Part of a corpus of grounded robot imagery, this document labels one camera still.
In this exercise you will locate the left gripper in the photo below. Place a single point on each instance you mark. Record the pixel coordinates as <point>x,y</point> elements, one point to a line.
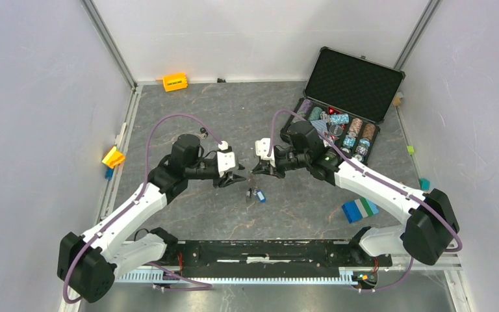
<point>230,178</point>

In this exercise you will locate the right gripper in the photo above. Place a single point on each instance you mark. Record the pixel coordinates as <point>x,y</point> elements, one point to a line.
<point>265,168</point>

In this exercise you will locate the blue key tag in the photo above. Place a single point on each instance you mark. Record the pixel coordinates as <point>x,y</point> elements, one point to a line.
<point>260,196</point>

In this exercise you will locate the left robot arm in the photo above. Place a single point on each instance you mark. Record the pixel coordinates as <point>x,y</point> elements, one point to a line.
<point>89,263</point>

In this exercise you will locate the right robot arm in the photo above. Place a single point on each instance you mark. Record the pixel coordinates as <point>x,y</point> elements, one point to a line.
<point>427,222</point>

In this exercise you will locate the small black key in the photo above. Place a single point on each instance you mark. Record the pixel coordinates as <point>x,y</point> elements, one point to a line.
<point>203,133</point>

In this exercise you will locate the blue green brick stack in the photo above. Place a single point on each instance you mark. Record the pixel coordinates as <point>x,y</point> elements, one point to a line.
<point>359,209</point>

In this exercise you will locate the black poker chip case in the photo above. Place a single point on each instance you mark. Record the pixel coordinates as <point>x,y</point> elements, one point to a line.
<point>347,97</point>

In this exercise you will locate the orange toy block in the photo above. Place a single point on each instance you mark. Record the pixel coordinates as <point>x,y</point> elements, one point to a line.
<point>173,82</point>

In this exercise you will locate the yellow orange block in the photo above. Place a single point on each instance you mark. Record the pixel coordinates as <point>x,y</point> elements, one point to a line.
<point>113,157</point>

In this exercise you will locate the small blue block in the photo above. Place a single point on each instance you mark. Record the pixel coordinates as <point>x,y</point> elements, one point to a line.
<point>109,172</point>

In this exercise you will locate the tan cube by case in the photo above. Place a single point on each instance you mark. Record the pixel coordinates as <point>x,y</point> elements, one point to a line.
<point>398,99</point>

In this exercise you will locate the teal cube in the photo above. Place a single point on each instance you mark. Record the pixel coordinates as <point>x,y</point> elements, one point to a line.
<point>424,183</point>

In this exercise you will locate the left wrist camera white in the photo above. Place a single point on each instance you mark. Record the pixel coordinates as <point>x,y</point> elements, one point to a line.
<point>226,159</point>

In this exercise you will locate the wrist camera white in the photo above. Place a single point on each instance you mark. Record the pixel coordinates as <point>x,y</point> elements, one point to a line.
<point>226,159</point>
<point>264,150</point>

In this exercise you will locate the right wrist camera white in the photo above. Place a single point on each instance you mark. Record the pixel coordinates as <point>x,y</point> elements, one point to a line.
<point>264,150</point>

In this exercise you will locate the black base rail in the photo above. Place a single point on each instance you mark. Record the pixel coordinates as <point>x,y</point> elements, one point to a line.
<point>315,258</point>

